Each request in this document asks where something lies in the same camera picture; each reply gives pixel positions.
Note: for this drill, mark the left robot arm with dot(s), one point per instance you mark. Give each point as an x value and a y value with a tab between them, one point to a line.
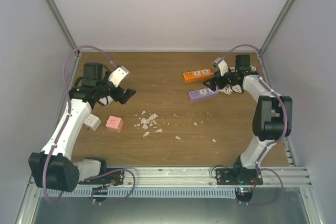
52	167

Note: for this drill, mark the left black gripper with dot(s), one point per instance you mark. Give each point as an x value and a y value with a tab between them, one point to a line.
126	95

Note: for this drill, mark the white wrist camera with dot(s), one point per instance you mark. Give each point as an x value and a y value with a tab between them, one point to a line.
221	65
118	75

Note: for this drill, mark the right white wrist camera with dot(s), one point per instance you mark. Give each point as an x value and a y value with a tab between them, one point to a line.
221	65

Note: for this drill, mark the aluminium rail frame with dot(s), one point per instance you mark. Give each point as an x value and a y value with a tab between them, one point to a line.
286	196

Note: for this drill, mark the purple power strip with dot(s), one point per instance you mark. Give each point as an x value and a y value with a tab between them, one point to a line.
202	94

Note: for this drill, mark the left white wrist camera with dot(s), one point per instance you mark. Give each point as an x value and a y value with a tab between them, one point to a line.
118	75

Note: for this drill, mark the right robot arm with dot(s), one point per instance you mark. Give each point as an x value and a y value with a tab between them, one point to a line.
271	121

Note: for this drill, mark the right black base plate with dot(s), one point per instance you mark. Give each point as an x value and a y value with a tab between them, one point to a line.
235	176

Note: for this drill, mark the orange power strip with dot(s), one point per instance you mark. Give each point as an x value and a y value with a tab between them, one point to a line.
197	75

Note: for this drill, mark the white tiger charger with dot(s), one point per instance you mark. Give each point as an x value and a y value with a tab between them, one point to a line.
92	122

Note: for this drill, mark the grey slotted cable duct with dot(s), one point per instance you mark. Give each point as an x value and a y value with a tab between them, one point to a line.
168	193

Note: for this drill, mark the pink white charger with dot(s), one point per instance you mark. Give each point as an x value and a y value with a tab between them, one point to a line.
114	124

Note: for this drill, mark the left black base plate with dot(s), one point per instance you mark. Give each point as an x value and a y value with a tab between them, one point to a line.
113	179

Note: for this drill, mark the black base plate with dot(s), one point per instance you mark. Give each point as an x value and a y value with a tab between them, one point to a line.
113	179
235	176

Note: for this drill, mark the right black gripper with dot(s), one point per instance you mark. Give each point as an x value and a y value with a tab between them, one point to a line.
212	82

